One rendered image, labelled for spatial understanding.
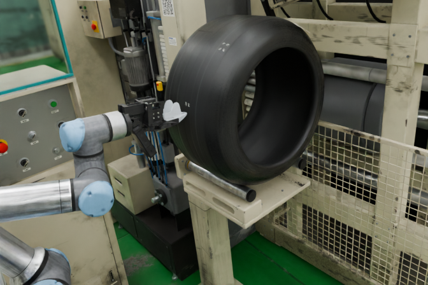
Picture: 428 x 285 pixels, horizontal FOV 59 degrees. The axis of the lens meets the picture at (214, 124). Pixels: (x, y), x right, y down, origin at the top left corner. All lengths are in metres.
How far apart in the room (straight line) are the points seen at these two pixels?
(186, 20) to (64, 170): 0.81
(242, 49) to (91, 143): 0.49
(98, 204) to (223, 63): 0.51
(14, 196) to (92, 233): 1.06
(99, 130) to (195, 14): 0.66
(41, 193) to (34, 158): 0.84
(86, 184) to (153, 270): 1.59
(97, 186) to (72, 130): 0.16
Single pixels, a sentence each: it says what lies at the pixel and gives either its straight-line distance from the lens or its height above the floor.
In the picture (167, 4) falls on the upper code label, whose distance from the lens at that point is 1.46.
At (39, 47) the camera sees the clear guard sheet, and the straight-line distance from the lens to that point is 1.62.
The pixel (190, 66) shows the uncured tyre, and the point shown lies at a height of 1.36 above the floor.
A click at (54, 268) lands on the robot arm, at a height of 0.93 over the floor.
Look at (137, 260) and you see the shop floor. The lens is 2.53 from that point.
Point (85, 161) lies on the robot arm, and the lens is 0.99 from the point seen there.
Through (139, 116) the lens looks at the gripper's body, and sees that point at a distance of 1.04.
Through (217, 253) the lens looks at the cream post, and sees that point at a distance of 1.93.
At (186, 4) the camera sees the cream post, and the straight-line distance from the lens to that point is 1.43.
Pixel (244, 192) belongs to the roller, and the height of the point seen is 0.92.
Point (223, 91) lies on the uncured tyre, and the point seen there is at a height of 1.30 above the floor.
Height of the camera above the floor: 1.65
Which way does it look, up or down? 24 degrees down
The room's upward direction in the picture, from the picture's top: 6 degrees counter-clockwise
